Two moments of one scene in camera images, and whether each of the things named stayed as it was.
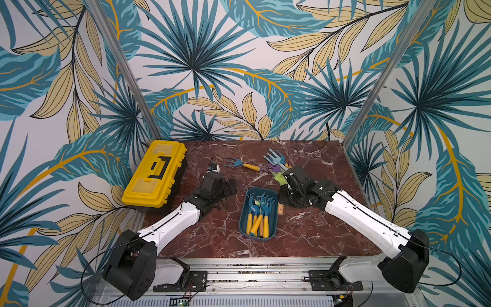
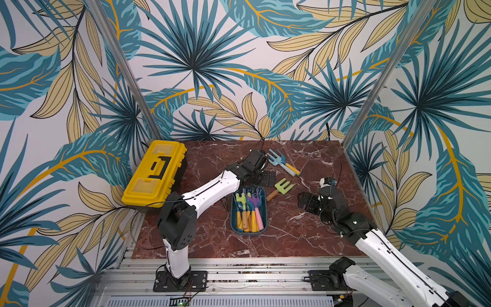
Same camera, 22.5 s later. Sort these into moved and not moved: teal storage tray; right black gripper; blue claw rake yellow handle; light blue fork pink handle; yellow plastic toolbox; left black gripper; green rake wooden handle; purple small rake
Moved: blue claw rake yellow handle; purple small rake; teal storage tray; left black gripper; green rake wooden handle; right black gripper
Not moved: light blue fork pink handle; yellow plastic toolbox
